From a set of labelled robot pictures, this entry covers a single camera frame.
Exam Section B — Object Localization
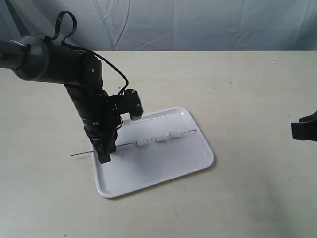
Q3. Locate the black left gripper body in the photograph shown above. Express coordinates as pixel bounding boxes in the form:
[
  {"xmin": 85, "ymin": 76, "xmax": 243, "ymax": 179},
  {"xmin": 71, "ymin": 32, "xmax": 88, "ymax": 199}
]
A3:
[{"xmin": 83, "ymin": 89, "xmax": 122, "ymax": 141}]

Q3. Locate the white marshmallow piece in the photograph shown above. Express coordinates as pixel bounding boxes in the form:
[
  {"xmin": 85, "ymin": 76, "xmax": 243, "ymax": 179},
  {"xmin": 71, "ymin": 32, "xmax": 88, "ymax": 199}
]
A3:
[
  {"xmin": 169, "ymin": 132, "xmax": 182, "ymax": 139},
  {"xmin": 136, "ymin": 140, "xmax": 148, "ymax": 147},
  {"xmin": 155, "ymin": 135, "xmax": 168, "ymax": 142}
]

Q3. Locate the thin metal skewer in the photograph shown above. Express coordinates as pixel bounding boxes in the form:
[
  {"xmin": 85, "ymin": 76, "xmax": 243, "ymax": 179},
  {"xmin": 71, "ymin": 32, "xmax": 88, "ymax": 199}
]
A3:
[{"xmin": 70, "ymin": 129, "xmax": 198, "ymax": 157}]

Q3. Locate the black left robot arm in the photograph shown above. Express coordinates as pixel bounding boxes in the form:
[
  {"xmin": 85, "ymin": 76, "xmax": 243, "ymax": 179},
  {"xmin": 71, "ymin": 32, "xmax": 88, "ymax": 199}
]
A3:
[{"xmin": 0, "ymin": 36, "xmax": 122, "ymax": 163}]

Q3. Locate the white rectangular plastic tray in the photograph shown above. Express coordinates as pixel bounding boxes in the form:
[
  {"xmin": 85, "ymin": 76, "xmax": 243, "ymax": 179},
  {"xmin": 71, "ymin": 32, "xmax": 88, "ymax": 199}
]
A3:
[{"xmin": 91, "ymin": 107, "xmax": 215, "ymax": 198}]

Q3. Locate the grey wrinkled backdrop curtain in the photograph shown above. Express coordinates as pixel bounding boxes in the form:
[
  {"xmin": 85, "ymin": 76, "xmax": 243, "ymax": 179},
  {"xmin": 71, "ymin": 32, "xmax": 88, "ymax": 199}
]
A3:
[{"xmin": 0, "ymin": 0, "xmax": 317, "ymax": 51}]

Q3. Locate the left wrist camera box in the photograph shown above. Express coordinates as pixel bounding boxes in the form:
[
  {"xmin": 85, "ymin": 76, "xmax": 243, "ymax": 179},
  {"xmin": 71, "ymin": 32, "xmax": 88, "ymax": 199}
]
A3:
[{"xmin": 124, "ymin": 89, "xmax": 144, "ymax": 121}]

